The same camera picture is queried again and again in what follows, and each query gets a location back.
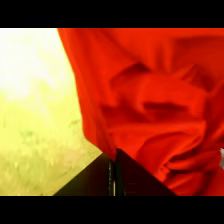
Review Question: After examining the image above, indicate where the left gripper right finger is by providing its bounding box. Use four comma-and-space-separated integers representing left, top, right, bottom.
114, 147, 177, 197

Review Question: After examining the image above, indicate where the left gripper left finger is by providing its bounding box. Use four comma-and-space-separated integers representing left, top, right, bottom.
53, 153, 115, 197

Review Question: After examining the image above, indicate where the red T-shirt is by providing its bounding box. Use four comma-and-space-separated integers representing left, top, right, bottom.
57, 28, 224, 197

